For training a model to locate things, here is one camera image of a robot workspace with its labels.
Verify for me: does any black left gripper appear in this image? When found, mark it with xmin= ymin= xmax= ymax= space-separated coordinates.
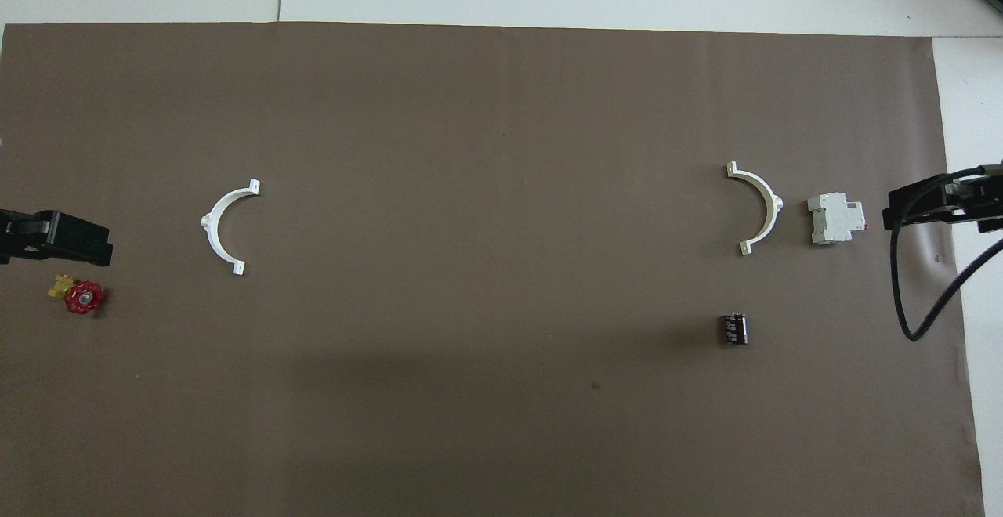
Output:
xmin=0 ymin=210 xmax=114 ymax=266

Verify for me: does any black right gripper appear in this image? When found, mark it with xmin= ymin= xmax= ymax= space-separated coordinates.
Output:
xmin=883 ymin=161 xmax=1003 ymax=233

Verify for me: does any white half-ring pipe clamp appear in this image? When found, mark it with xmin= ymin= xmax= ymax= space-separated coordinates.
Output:
xmin=726 ymin=161 xmax=784 ymax=257
xmin=201 ymin=179 xmax=262 ymax=276

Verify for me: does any brass valve with red handwheel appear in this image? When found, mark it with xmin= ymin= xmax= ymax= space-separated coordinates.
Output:
xmin=49 ymin=273 xmax=105 ymax=316

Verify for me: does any white circuit breaker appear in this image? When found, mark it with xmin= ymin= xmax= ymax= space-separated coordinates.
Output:
xmin=807 ymin=192 xmax=867 ymax=246

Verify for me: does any black cylindrical capacitor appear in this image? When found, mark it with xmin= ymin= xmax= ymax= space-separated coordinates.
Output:
xmin=719 ymin=311 xmax=749 ymax=346

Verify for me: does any brown paper table mat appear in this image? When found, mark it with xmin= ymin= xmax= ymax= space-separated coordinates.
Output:
xmin=0 ymin=22 xmax=986 ymax=517

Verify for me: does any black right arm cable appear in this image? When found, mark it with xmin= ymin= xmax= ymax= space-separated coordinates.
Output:
xmin=889 ymin=164 xmax=1003 ymax=342

